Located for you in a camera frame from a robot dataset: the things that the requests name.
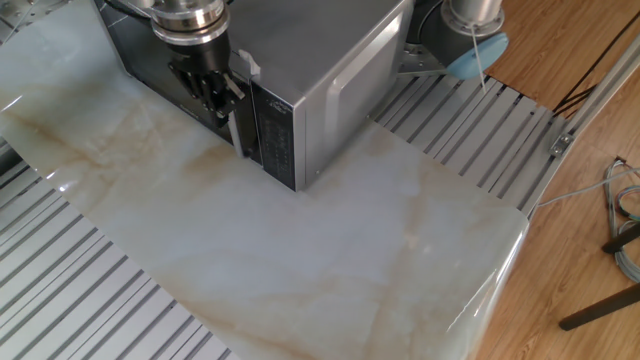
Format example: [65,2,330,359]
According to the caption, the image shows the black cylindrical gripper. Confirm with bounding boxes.
[167,32,248,121]

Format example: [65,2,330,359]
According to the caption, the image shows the black glass microwave door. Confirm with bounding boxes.
[94,0,264,167]

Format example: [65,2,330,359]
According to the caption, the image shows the silver microwave oven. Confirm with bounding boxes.
[93,0,417,194]

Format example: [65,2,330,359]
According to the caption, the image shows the white tape piece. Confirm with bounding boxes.
[237,47,262,77]

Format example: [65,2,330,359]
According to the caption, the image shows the marble pattern mat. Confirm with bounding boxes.
[0,0,530,360]

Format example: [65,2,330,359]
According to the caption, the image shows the grey perforated metal plate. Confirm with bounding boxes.
[0,0,71,32]

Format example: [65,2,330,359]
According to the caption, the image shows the white zip tie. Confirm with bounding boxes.
[468,25,487,96]

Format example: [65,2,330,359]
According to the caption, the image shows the dark wooden leg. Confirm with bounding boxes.
[558,282,640,332]
[601,222,640,255]

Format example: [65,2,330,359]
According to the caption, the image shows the silver force sensor ring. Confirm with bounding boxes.
[148,0,231,48]

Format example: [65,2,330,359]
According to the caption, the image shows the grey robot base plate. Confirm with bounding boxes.
[397,42,451,77]

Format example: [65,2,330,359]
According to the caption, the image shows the metal corner bracket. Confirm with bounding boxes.
[548,132,576,159]

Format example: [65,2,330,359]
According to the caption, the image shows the black floor cables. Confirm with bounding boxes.
[552,9,640,116]

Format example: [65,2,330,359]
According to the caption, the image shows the aluminium frame strut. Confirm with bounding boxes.
[519,34,640,219]

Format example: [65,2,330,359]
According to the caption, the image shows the grey floor cable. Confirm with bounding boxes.
[537,167,640,209]

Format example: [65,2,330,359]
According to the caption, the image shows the coloured wire bundle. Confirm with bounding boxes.
[602,157,640,284]

